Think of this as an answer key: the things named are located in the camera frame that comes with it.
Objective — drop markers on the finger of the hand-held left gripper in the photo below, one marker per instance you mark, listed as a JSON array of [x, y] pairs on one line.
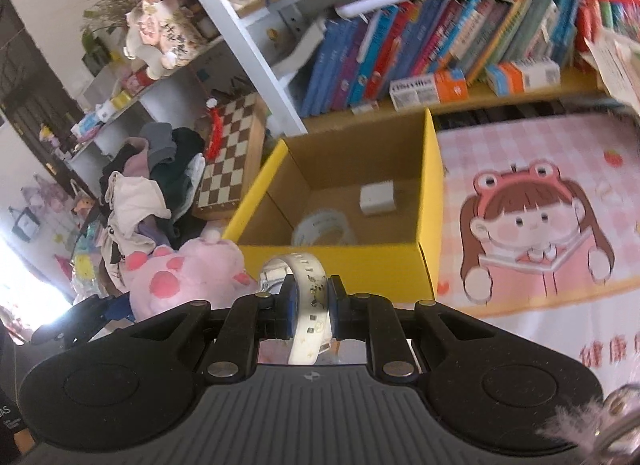
[[92, 305], [65, 331]]

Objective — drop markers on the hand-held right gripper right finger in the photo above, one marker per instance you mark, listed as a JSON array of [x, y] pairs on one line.
[[337, 315]]

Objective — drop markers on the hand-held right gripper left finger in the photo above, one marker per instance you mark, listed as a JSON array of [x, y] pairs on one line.
[[289, 312]]

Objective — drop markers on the white wrist watch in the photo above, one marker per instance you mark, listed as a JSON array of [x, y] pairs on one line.
[[311, 295]]

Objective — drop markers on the yellow cardboard box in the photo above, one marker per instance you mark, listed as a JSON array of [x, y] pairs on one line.
[[350, 265]]

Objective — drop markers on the pink plush toy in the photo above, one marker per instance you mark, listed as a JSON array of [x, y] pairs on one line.
[[195, 270]]

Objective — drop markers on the clear tape roll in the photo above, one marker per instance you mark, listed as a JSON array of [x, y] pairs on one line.
[[320, 225]]

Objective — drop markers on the purple garment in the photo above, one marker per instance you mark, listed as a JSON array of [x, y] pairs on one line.
[[152, 232]]

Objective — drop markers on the dark printed clothing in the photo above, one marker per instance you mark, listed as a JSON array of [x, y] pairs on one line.
[[10, 410]]

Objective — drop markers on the white charger cube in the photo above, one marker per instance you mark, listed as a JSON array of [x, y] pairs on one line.
[[377, 199]]

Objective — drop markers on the pink garment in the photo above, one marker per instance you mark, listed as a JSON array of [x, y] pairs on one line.
[[135, 155]]

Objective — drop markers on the wooden chessboard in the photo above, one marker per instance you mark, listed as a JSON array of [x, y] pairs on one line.
[[232, 155]]

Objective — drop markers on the grey garment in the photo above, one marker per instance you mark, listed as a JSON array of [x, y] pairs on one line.
[[157, 140]]

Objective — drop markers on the pink printed desk mat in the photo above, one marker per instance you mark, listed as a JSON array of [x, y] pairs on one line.
[[525, 295]]

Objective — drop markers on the assorted small boxes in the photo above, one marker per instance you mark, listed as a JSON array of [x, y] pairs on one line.
[[107, 110]]

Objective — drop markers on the red tassel ornament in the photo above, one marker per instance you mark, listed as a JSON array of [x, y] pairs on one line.
[[215, 130]]

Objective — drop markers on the dark wooden door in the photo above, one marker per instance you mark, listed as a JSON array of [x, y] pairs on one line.
[[30, 95]]

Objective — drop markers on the white and orange medicine box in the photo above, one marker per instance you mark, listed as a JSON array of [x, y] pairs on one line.
[[522, 76], [425, 90]]

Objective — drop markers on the row of books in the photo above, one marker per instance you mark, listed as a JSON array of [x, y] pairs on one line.
[[400, 45]]

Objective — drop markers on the white bookshelf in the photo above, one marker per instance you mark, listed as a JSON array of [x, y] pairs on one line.
[[240, 35]]

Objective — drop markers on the floral white plush toy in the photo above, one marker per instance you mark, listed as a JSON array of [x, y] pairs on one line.
[[162, 30]]

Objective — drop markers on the dried flower bunch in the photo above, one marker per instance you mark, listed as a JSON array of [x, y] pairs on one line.
[[107, 10]]

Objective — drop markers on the pile of papers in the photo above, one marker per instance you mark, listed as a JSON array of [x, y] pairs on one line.
[[617, 70]]

